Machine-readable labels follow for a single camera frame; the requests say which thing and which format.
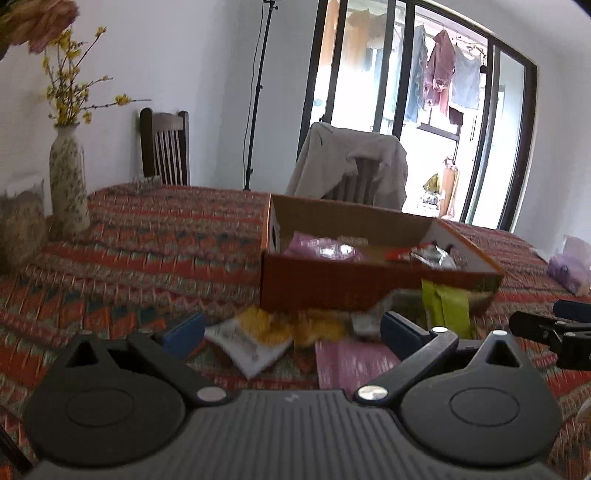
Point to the purple tissue pack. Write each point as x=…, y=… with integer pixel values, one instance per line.
x=570, y=272

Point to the lime green snack packet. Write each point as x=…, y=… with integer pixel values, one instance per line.
x=445, y=309

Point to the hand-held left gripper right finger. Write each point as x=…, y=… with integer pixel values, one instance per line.
x=399, y=332

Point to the hanging blue-grey shirt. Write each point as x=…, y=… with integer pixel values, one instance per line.
x=466, y=78

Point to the snack packets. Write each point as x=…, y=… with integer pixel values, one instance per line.
x=314, y=244

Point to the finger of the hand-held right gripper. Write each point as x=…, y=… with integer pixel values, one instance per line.
x=575, y=310
x=535, y=326

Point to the orange cardboard box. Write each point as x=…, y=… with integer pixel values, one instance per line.
x=323, y=286

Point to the yellow bag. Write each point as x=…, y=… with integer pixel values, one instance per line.
x=432, y=183

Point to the pink snack packet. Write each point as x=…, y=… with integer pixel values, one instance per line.
x=346, y=364

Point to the beige jacket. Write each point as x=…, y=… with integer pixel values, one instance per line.
x=323, y=157

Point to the black-framed sliding glass door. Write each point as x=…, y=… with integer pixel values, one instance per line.
x=521, y=138

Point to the wooden balcony cabinet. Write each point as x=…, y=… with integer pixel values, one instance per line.
x=449, y=194

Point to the black light stand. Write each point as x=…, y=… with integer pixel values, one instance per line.
x=248, y=177

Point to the small crumpled grey cloth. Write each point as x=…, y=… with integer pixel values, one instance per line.
x=147, y=182

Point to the red snack packet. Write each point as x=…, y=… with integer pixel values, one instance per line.
x=397, y=254

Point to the hanging denim garment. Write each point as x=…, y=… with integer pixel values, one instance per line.
x=415, y=78

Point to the dark wooden chair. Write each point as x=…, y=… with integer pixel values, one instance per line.
x=164, y=120
x=360, y=184

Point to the dried pink flowers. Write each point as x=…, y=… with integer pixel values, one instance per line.
x=51, y=18

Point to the glass jar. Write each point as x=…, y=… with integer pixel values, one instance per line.
x=21, y=221

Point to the floral ceramic vase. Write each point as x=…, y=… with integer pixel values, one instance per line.
x=69, y=184

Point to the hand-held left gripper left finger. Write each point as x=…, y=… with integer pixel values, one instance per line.
x=184, y=334

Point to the hanging orange garment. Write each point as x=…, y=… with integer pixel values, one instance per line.
x=364, y=23

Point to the hanging maroon shirt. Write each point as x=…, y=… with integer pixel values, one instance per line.
x=441, y=69

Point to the patterned tablecloth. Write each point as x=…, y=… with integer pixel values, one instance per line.
x=138, y=258

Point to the yellow flower branches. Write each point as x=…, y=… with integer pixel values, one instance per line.
x=63, y=107

